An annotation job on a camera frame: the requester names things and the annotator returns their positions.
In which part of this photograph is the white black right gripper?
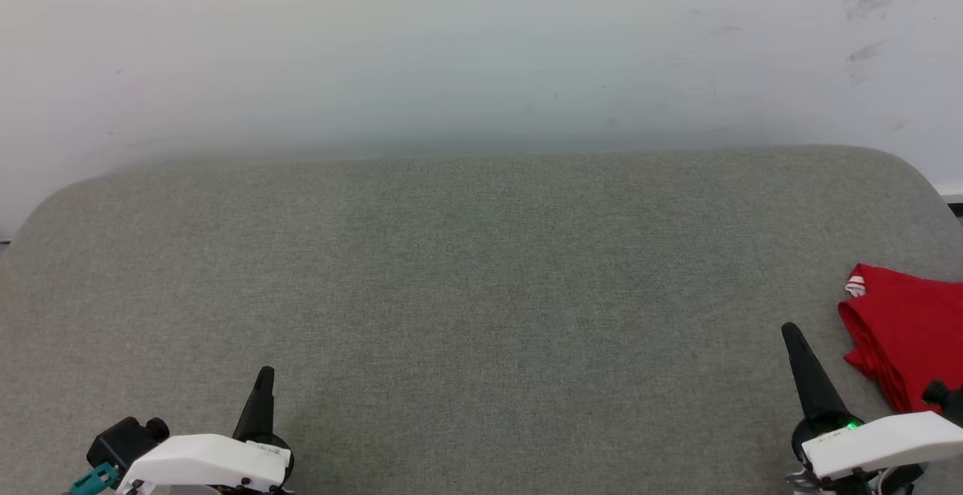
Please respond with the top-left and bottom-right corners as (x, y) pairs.
(780, 321), (963, 482)

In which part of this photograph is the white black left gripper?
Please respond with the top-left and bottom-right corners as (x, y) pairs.
(115, 365), (295, 495)

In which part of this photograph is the red Bulls 23 jersey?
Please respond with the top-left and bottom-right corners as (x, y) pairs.
(837, 263), (963, 415)

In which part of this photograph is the teal left camera connector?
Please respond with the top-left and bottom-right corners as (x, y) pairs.
(71, 462), (122, 495)

